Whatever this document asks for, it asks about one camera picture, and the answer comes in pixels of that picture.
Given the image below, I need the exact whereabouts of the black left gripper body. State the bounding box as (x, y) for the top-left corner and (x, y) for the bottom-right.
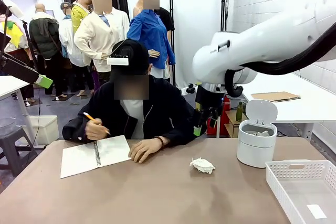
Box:
(0, 31), (12, 69)

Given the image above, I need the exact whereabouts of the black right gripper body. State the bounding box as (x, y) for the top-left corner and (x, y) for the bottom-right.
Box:
(194, 84), (226, 120)

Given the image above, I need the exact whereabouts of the white paper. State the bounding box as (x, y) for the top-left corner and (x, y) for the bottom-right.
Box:
(250, 129), (271, 137)
(189, 157), (216, 175)

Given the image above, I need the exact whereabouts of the yellow pencil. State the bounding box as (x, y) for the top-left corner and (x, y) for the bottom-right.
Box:
(82, 112), (111, 136)

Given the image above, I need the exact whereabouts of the white spiral notebook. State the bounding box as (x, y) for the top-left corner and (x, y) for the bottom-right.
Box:
(60, 134), (132, 179)

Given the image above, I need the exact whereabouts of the person's right forearm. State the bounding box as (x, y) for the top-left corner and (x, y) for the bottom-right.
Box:
(62, 116), (91, 141)

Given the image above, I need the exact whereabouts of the person's left forearm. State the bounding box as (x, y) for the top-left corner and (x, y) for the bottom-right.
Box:
(159, 125), (197, 148)

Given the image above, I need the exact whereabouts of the person's left hand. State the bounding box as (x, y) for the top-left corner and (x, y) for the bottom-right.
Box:
(128, 138), (161, 164)

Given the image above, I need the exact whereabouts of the person's right hand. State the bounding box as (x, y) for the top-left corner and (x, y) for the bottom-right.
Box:
(85, 118), (111, 141)

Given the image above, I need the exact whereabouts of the mannequin in colourful clothes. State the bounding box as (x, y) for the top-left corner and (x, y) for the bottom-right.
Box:
(0, 14), (30, 55)

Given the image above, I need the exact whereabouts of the white desk with legs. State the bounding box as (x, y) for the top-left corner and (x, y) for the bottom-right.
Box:
(0, 75), (45, 148)

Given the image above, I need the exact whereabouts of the wooden shelf crate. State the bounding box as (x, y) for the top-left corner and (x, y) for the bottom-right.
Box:
(225, 110), (241, 138)

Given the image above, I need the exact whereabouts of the black tripod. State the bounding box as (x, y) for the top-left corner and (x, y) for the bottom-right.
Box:
(22, 20), (40, 74)

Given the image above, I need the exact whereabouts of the green glass bottle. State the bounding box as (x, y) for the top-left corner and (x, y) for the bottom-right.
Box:
(235, 102), (245, 122)

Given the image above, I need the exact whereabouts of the person in black jacket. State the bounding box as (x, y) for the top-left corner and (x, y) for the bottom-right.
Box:
(62, 74), (197, 148)

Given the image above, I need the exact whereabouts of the white lidded trash can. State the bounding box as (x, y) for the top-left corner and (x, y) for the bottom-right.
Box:
(236, 99), (278, 169)

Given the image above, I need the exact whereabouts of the mannequin with grey cap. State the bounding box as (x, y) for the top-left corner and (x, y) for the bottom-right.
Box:
(58, 1), (89, 97)

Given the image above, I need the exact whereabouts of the clear plastic container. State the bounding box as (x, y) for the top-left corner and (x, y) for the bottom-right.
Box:
(0, 117), (17, 130)

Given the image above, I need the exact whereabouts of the white storage bin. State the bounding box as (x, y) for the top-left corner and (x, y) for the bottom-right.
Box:
(27, 115), (60, 146)

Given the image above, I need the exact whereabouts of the brown cardboard sheet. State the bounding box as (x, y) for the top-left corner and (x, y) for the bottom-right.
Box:
(251, 91), (302, 103)

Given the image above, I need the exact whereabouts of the grey plastic stool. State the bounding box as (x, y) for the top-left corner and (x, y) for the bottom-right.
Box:
(0, 125), (39, 177)

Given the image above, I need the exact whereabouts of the mannequin in yellow jacket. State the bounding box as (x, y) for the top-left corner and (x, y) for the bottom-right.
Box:
(70, 0), (93, 36)

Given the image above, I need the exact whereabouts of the mannequin in cream jacket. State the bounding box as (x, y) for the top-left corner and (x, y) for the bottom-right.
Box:
(73, 0), (131, 83)

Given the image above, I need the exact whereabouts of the black baseball cap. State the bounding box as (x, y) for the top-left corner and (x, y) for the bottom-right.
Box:
(109, 38), (150, 77)

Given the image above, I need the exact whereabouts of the large white table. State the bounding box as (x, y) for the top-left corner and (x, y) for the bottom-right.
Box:
(241, 73), (336, 141)

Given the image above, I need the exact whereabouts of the mannequin in black t-shirt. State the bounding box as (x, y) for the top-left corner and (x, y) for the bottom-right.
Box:
(132, 0), (175, 34)

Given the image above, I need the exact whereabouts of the mannequin in blue shirt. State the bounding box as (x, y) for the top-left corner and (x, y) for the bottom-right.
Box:
(127, 0), (176, 80)

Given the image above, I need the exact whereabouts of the white perforated plastic basket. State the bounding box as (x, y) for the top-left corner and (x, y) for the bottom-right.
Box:
(265, 159), (336, 224)

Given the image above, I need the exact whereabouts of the white paper label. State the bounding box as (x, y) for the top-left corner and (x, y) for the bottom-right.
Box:
(306, 204), (328, 219)

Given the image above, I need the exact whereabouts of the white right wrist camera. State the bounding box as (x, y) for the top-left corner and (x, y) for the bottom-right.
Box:
(181, 83), (203, 97)

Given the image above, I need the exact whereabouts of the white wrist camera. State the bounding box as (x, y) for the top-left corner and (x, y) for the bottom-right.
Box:
(0, 0), (23, 20)
(181, 83), (203, 97)

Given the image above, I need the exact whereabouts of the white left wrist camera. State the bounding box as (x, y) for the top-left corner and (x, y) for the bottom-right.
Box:
(0, 0), (23, 20)

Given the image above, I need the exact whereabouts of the thin black cable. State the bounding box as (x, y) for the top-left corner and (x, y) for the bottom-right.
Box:
(33, 84), (42, 146)

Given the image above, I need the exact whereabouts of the black corrugated cable conduit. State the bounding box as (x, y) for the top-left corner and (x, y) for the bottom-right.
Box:
(225, 22), (336, 98)

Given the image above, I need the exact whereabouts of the white head-mounted camera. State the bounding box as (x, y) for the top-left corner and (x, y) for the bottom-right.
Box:
(107, 47), (131, 66)

